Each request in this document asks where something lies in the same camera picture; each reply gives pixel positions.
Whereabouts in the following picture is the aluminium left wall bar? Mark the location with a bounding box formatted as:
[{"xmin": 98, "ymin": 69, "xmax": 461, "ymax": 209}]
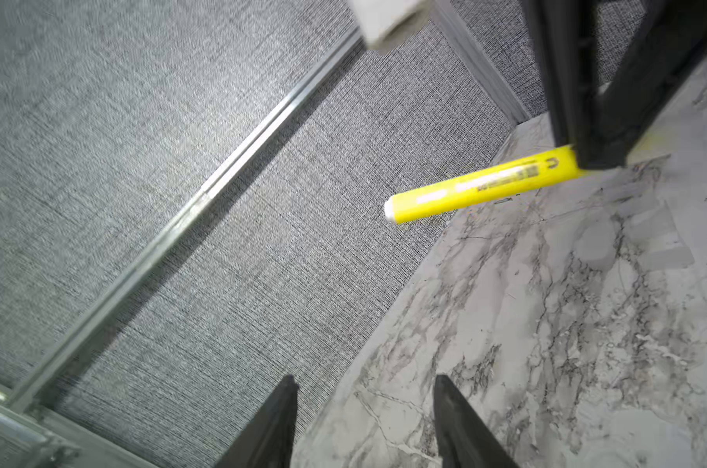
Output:
[{"xmin": 4, "ymin": 25, "xmax": 362, "ymax": 413}]

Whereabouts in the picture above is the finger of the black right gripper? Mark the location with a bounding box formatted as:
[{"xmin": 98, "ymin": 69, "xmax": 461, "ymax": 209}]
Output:
[
  {"xmin": 521, "ymin": 0, "xmax": 597, "ymax": 152},
  {"xmin": 577, "ymin": 1, "xmax": 707, "ymax": 170}
]

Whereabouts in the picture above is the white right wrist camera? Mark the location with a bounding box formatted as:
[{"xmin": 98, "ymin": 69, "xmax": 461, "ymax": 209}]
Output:
[{"xmin": 348, "ymin": 0, "xmax": 433, "ymax": 54}]

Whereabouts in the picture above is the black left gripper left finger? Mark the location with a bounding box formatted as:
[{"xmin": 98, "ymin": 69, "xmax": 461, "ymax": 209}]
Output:
[{"xmin": 214, "ymin": 374, "xmax": 299, "ymax": 468}]

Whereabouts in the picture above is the aluminium corner frame post left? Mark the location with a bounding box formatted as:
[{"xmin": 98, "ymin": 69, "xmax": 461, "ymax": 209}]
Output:
[{"xmin": 432, "ymin": 0, "xmax": 530, "ymax": 124}]

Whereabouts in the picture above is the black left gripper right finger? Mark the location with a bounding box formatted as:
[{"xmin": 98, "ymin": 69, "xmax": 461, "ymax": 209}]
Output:
[{"xmin": 433, "ymin": 374, "xmax": 519, "ymax": 468}]

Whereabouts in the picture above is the yellow highlighter pen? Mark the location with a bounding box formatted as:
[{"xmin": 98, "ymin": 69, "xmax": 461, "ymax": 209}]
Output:
[{"xmin": 381, "ymin": 144, "xmax": 596, "ymax": 224}]

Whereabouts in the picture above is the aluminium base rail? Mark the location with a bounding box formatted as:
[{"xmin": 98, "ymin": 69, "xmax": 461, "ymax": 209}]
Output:
[{"xmin": 0, "ymin": 384, "xmax": 153, "ymax": 467}]

